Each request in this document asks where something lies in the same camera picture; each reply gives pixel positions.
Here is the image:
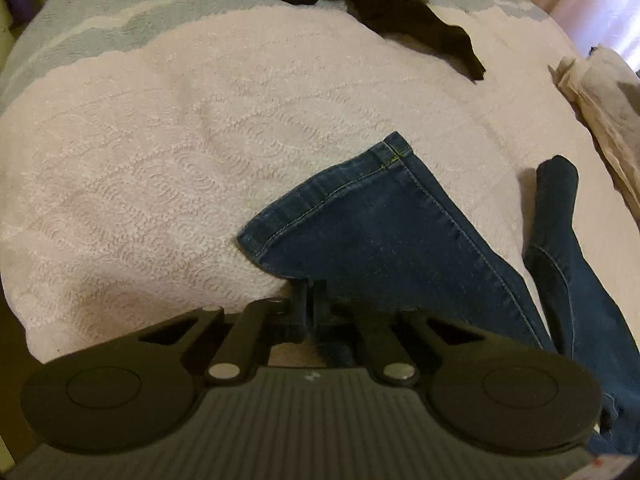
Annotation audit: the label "dark blue denim jeans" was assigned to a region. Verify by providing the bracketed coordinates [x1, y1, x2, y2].
[238, 133, 639, 455]

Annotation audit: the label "pink grey bedspread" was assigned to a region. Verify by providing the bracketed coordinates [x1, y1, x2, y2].
[1, 0, 639, 362]

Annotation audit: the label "folded beige blanket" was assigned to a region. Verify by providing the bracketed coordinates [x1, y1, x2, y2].
[553, 46, 639, 217]

